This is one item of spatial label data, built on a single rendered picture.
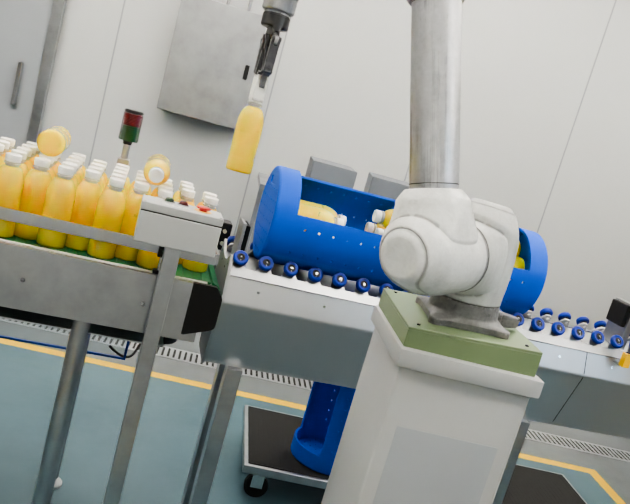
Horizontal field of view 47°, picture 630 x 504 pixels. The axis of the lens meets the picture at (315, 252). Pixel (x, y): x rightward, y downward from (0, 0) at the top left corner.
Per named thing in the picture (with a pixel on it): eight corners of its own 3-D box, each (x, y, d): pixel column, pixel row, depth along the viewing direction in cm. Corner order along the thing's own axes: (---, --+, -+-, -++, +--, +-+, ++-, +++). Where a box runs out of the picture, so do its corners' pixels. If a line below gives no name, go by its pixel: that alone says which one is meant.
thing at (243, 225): (241, 266, 211) (251, 225, 208) (233, 264, 210) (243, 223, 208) (237, 257, 220) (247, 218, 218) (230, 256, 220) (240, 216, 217)
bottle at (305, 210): (273, 203, 213) (332, 218, 218) (270, 225, 210) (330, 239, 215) (280, 193, 207) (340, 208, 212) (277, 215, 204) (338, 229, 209)
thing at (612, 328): (624, 350, 245) (639, 307, 242) (614, 347, 244) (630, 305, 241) (606, 339, 254) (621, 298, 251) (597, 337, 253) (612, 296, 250)
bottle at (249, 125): (254, 174, 197) (271, 107, 195) (230, 168, 194) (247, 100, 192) (246, 171, 203) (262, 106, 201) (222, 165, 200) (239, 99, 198)
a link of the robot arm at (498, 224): (514, 305, 164) (541, 212, 160) (476, 311, 150) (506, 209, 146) (453, 282, 174) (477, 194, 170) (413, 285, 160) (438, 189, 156)
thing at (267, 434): (607, 575, 283) (620, 541, 280) (234, 500, 262) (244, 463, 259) (552, 502, 334) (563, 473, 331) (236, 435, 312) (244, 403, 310)
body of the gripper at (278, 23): (294, 16, 190) (285, 51, 192) (286, 19, 198) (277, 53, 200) (268, 7, 188) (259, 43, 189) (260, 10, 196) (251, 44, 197)
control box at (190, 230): (214, 258, 179) (224, 218, 177) (132, 240, 174) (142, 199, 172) (211, 248, 188) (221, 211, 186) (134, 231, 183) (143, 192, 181)
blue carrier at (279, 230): (531, 328, 224) (559, 240, 220) (259, 269, 202) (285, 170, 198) (490, 302, 251) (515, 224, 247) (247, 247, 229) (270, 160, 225)
